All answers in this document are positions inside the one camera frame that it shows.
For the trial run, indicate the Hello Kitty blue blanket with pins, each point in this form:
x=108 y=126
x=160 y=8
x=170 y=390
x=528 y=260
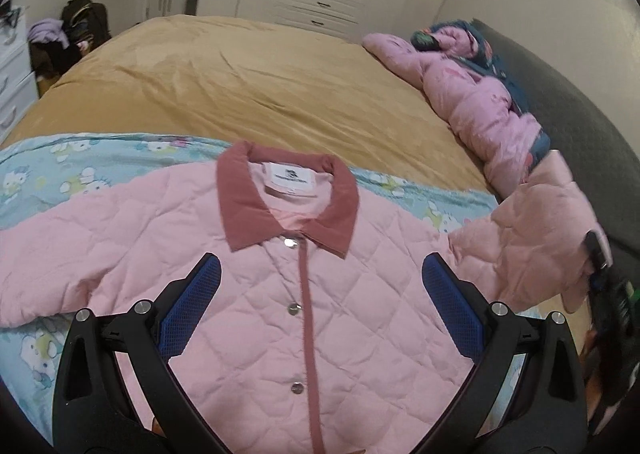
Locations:
x=40 y=173

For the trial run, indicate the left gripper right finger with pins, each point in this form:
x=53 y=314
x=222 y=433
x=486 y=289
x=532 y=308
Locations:
x=524 y=393

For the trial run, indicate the lavender clothes pile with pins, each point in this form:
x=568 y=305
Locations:
x=47 y=31

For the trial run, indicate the black backpack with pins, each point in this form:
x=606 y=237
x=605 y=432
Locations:
x=86 y=21

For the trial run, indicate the white drawer cabinet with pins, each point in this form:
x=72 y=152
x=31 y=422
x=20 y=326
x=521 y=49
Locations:
x=17 y=80

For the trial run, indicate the tan bed cover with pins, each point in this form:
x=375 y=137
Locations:
x=230 y=79

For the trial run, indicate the pink and teal comforter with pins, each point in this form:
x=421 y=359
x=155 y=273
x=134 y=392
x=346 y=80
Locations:
x=467 y=86

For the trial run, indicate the pink quilted jacket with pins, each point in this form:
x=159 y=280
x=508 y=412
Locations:
x=321 y=337

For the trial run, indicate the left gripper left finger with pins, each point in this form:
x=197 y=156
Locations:
x=92 y=408

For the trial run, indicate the dark grey quilted headboard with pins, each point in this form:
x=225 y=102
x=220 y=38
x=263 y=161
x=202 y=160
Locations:
x=602 y=162

